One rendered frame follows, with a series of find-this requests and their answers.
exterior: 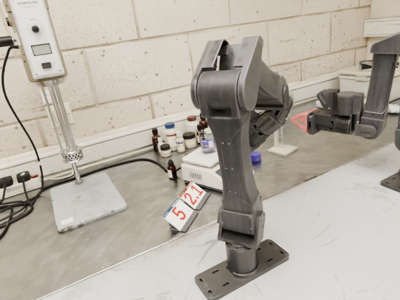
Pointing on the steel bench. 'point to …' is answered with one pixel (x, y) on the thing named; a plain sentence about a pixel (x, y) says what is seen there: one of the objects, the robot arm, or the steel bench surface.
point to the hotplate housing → (202, 175)
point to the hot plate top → (205, 160)
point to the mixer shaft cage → (72, 151)
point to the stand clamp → (7, 41)
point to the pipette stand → (281, 147)
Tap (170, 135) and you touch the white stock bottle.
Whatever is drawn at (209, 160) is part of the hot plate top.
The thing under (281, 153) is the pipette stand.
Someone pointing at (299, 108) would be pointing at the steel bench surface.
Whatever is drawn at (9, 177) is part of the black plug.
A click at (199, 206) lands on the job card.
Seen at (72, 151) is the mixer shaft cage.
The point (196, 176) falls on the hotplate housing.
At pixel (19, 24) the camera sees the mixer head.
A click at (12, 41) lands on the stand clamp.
